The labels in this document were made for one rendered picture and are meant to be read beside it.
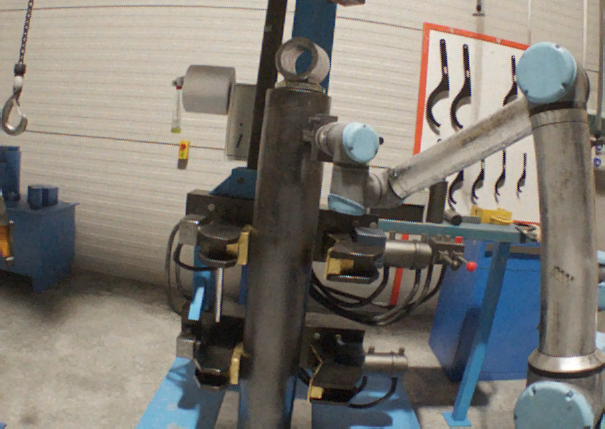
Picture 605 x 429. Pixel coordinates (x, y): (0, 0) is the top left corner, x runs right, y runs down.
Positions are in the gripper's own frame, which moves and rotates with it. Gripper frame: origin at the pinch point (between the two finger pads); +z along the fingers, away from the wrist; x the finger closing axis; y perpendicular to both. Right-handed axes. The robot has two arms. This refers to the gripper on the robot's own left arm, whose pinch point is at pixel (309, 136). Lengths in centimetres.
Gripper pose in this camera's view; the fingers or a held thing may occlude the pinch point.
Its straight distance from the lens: 136.2
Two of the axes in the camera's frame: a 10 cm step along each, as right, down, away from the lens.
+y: -9.3, -0.7, -3.7
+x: -1.1, 9.9, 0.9
